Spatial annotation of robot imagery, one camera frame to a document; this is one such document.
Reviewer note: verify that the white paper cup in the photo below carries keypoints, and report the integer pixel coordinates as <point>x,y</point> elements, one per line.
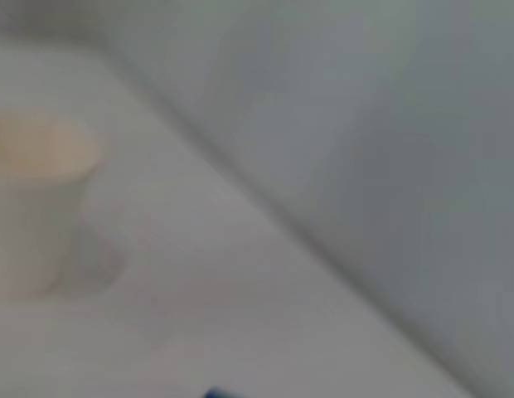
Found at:
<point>29,186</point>

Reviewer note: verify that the blue rag with black trim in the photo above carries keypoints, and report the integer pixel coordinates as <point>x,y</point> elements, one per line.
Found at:
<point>219,393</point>

